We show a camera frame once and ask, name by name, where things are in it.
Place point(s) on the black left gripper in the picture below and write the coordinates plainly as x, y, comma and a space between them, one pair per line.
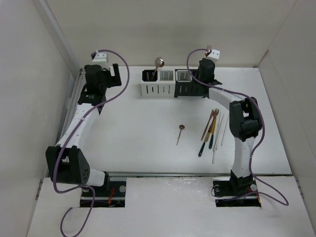
117, 82

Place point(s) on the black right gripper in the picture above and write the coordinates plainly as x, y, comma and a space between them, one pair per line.
213, 63

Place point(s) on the silver spoon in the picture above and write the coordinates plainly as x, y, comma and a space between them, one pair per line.
158, 60

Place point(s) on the small copper spoon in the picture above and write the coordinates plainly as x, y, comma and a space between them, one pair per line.
181, 127

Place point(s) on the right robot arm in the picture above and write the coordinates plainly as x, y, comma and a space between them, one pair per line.
245, 119

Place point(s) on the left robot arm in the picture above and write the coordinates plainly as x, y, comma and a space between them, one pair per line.
66, 161

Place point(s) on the small copper fork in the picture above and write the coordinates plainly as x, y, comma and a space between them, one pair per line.
216, 112

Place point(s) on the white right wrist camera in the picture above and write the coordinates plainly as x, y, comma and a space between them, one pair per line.
214, 55

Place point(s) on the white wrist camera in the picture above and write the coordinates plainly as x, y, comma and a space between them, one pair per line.
214, 55
99, 56

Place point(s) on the black utensil caddy frame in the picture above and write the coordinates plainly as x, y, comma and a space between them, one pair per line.
192, 88

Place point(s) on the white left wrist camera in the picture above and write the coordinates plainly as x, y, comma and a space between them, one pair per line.
99, 56

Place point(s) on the white utensil caddy frame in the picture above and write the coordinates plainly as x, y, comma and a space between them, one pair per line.
163, 87

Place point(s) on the aluminium rail left side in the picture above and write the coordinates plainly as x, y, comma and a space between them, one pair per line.
69, 109

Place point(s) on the gold knife green handle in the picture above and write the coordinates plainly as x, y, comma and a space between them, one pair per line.
208, 135

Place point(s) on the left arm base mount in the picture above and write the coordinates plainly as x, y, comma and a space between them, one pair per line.
111, 195

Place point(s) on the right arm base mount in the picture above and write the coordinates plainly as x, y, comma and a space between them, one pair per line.
235, 192

